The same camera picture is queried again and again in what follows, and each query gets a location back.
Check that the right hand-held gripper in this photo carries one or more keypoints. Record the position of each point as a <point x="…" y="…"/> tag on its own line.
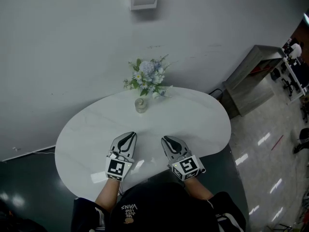
<point x="187" y="167"/>

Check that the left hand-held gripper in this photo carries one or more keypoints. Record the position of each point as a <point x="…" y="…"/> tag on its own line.
<point x="117" y="167"/>

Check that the small glass bottle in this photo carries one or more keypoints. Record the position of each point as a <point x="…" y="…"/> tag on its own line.
<point x="140" y="106"/>

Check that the person's left forearm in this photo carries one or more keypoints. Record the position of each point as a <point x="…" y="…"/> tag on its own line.
<point x="107" y="194"/>

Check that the person's right forearm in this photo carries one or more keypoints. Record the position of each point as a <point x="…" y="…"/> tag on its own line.
<point x="196" y="187"/>

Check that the white marble table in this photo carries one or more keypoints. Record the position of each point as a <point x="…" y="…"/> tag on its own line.
<point x="96" y="129"/>

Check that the person's black shirt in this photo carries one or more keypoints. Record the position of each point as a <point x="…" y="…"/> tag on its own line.
<point x="166" y="209"/>

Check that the blue and white flower bouquet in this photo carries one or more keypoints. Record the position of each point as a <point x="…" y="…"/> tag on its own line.
<point x="147" y="74"/>

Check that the grey open cabinet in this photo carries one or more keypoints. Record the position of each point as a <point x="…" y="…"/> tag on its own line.
<point x="251" y="81"/>

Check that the red stick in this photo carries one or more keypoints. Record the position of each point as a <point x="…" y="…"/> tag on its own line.
<point x="277" y="142"/>

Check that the black swivel chair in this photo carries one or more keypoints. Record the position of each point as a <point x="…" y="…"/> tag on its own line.
<point x="302" y="140"/>

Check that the black office chair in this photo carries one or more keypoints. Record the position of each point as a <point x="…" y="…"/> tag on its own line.
<point x="287" y="86"/>

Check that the white office desk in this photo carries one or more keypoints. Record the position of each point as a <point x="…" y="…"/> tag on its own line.
<point x="295" y="78"/>

